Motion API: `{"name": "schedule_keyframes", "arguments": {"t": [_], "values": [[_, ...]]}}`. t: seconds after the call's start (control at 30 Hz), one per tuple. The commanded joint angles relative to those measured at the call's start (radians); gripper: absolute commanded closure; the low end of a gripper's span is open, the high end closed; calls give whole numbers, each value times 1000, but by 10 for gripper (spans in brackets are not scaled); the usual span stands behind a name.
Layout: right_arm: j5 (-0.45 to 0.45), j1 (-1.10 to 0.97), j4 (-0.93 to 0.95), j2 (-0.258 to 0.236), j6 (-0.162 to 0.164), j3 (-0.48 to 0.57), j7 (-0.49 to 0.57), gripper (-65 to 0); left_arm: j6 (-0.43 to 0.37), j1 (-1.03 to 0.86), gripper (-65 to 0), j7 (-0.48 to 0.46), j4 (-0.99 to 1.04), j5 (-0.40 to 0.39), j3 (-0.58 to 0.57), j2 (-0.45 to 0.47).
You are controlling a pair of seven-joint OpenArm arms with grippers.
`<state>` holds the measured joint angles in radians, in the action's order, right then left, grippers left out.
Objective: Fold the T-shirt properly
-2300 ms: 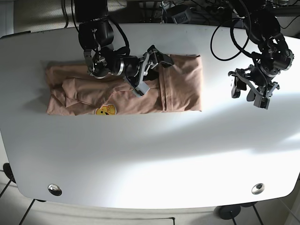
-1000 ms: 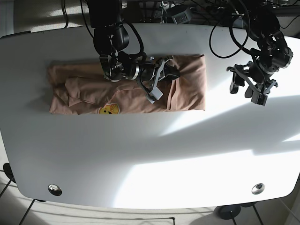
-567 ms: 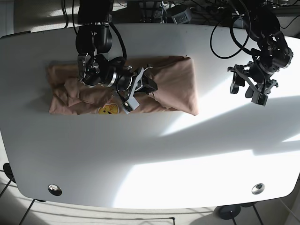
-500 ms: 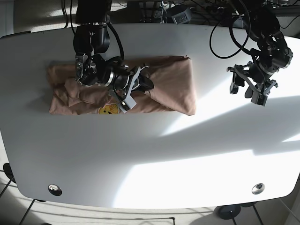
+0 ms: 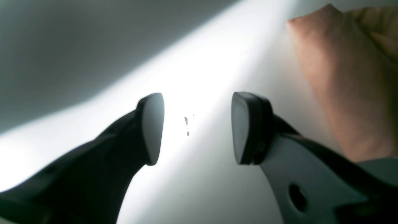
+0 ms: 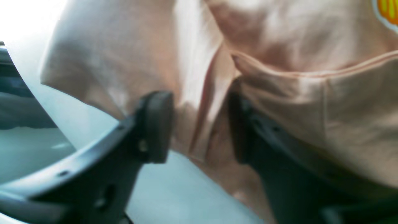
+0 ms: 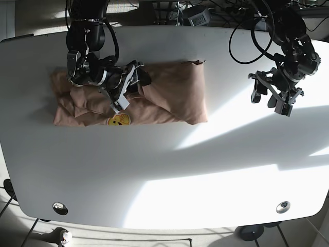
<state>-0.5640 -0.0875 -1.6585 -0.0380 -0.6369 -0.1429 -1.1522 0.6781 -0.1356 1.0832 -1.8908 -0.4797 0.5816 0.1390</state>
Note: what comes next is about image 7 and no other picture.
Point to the right silver table grommet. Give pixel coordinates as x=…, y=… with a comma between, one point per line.
x=283, y=207

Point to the left silver table grommet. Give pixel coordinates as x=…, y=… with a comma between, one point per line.
x=60, y=208

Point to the grey multi-socket box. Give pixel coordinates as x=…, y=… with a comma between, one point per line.
x=198, y=15

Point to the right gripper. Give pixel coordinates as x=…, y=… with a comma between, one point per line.
x=117, y=80

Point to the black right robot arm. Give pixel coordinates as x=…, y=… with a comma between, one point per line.
x=85, y=38

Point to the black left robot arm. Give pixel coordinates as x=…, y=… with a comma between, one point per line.
x=298, y=60

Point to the white sneaker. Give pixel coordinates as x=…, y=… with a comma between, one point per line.
x=65, y=238

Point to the peach T-shirt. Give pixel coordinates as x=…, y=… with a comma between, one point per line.
x=176, y=94

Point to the black round stand base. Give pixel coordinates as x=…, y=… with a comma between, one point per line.
x=251, y=232

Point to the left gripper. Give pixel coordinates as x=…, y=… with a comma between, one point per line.
x=283, y=92

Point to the silver table grommet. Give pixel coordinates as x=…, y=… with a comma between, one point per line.
x=283, y=207
x=60, y=208

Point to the left black table leg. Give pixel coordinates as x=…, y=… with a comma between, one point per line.
x=29, y=233

